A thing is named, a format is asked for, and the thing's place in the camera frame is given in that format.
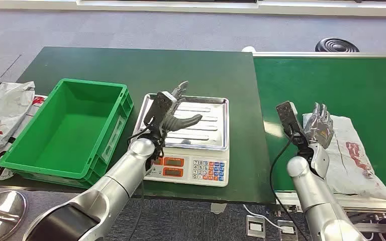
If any round chrome base plate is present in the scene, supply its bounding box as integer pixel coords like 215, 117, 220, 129
0, 190, 29, 241

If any electronic scale with steel tray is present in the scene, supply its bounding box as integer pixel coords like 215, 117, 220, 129
131, 93, 230, 188

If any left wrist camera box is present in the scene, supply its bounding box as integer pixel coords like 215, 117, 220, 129
143, 91, 177, 131

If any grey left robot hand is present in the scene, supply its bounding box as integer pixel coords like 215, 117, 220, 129
161, 80, 203, 134

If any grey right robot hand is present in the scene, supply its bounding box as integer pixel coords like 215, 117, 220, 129
304, 102, 335, 150

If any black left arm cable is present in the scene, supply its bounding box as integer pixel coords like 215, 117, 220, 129
126, 126, 157, 241

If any white parcel bag red print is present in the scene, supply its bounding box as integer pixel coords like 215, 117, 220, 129
302, 113, 386, 201

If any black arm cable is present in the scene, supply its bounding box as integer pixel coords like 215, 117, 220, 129
126, 126, 157, 241
268, 132, 310, 241

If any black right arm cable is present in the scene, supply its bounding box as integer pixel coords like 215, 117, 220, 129
268, 132, 310, 241

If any crumpled white parcel bag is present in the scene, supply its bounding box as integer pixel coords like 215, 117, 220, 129
0, 79, 36, 157

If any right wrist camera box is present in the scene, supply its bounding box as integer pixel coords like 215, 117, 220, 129
275, 101, 314, 157

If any black ribbed round disc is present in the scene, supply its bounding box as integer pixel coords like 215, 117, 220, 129
315, 37, 360, 53

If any green plastic crate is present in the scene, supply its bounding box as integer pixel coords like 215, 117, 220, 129
0, 78, 134, 190

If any green conveyor belt machine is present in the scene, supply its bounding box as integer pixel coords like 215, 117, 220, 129
252, 51, 386, 214

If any grey floor socket box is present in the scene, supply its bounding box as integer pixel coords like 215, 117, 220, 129
276, 219, 299, 241
246, 215, 266, 239

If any white floor cable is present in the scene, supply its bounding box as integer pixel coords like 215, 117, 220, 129
242, 204, 281, 231

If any white table foot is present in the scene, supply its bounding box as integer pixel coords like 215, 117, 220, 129
210, 202, 228, 215

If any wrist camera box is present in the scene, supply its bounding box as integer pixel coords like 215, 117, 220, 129
143, 91, 177, 131
275, 101, 314, 157

